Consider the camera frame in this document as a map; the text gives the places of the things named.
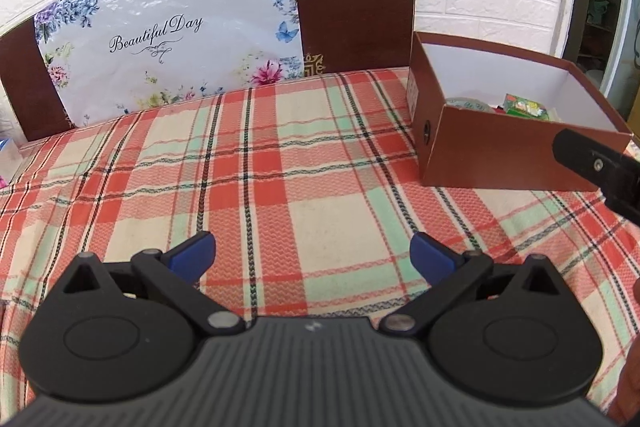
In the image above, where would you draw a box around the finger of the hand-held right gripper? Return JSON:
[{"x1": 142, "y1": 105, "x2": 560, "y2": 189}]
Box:
[{"x1": 551, "y1": 127, "x2": 640, "y2": 224}]

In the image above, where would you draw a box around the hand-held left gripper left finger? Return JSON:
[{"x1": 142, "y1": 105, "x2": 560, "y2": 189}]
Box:
[{"x1": 62, "y1": 230, "x2": 246, "y2": 339}]

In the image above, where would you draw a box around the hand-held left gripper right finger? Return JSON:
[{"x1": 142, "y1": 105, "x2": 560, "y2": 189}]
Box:
[{"x1": 377, "y1": 231, "x2": 564, "y2": 336}]

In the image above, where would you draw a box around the green printed small box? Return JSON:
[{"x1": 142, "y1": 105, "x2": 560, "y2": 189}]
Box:
[{"x1": 502, "y1": 93, "x2": 552, "y2": 122}]

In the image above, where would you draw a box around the brown cardboard box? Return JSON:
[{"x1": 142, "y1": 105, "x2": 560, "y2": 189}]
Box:
[{"x1": 405, "y1": 31, "x2": 634, "y2": 193}]

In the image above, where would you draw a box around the red plaid blanket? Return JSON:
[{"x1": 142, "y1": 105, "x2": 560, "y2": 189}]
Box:
[{"x1": 0, "y1": 67, "x2": 640, "y2": 427}]

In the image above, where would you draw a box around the dark storage shelf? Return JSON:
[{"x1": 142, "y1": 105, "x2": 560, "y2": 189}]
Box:
[{"x1": 575, "y1": 0, "x2": 625, "y2": 80}]

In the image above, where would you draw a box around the floral plastic bag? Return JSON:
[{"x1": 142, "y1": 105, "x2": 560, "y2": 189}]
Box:
[{"x1": 33, "y1": 0, "x2": 307, "y2": 128}]

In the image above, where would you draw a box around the brown wooden headboard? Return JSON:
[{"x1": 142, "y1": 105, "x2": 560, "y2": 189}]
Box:
[{"x1": 0, "y1": 0, "x2": 417, "y2": 142}]

